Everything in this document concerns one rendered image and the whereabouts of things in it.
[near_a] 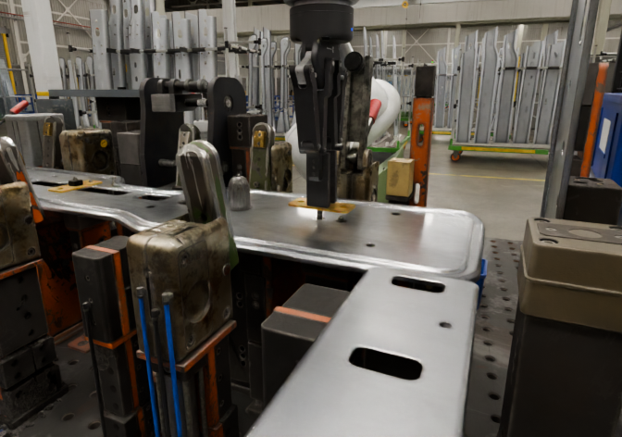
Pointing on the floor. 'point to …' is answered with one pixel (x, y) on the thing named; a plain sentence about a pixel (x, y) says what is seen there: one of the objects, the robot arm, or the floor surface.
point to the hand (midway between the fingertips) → (321, 178)
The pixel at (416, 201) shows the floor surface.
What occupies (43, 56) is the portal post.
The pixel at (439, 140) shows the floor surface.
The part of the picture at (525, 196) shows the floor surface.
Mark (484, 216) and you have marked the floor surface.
